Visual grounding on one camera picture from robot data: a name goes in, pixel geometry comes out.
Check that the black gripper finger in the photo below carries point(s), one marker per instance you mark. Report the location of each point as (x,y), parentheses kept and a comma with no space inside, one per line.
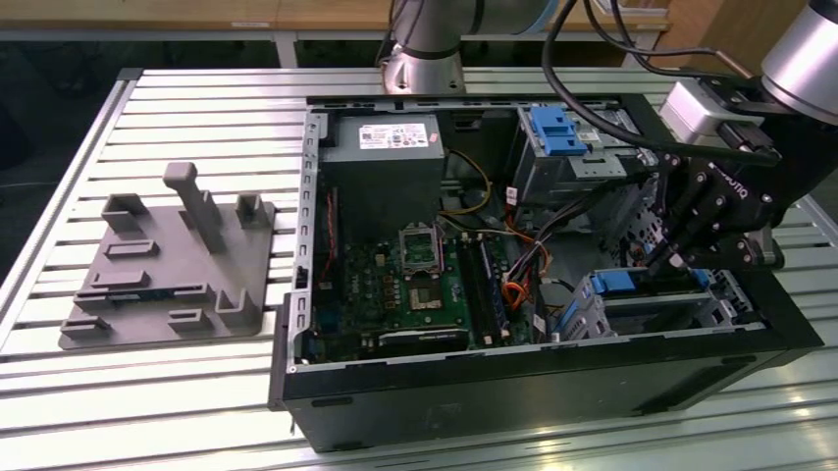
(726,250)
(694,216)

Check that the hard disk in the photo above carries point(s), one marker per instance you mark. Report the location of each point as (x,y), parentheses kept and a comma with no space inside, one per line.
(611,282)

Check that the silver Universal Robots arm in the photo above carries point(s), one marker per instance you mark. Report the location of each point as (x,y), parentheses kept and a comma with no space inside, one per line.
(425,29)

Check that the metal disk bay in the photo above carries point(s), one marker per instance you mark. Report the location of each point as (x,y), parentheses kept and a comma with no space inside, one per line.
(582,319)

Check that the RAM slot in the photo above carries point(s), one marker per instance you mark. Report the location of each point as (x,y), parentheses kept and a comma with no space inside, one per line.
(472,289)

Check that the metal drive cage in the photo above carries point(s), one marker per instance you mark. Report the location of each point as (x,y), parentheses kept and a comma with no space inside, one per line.
(556,176)

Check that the blue drive cage latch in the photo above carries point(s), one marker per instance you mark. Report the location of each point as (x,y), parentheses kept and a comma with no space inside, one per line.
(556,132)

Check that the CPU socket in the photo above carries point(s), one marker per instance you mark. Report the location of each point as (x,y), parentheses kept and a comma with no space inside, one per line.
(419,245)

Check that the square chipset chip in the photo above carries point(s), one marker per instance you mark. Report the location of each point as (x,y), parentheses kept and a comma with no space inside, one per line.
(428,297)

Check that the grey power supply unit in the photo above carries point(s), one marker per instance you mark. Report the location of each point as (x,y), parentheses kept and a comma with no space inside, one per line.
(379,186)

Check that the black graphics card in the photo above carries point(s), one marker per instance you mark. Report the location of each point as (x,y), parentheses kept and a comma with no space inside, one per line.
(419,341)

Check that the green motherboard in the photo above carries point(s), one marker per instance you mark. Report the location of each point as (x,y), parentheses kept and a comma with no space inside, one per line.
(367,275)

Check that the black open PC case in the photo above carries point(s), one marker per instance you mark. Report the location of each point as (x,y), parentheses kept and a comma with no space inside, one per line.
(457,407)

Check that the grey plastic parts rack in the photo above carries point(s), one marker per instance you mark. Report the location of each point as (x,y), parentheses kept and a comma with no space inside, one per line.
(176,255)

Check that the dark RAM stick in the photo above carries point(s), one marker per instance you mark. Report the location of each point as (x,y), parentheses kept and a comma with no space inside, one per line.
(140,297)

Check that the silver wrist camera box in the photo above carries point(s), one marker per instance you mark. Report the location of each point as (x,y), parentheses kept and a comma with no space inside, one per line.
(687,108)

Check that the wooden desk with grey frame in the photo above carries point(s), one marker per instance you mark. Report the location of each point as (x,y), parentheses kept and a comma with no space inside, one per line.
(196,12)

